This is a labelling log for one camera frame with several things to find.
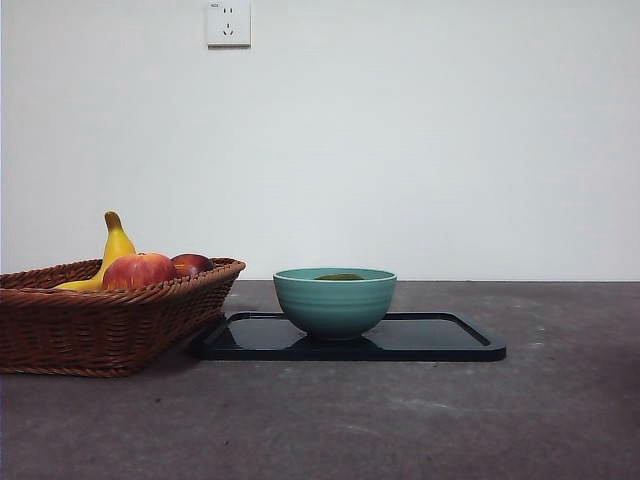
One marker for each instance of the dark red peach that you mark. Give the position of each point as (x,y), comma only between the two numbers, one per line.
(192,262)

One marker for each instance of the yellow banana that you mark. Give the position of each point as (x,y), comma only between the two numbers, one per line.
(117,242)

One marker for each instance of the teal ceramic bowl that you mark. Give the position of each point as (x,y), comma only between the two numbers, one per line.
(335,310)

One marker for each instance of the green avocado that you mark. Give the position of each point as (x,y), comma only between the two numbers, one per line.
(337,276)

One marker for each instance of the dark rectangular tray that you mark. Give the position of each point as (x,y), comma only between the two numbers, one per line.
(440,340)

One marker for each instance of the white wall power socket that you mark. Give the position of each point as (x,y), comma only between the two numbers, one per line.
(229,25)

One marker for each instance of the brown woven wicker basket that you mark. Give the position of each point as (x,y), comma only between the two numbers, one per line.
(100,330)

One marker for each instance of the red yellow apple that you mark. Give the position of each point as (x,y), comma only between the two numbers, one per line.
(140,272)

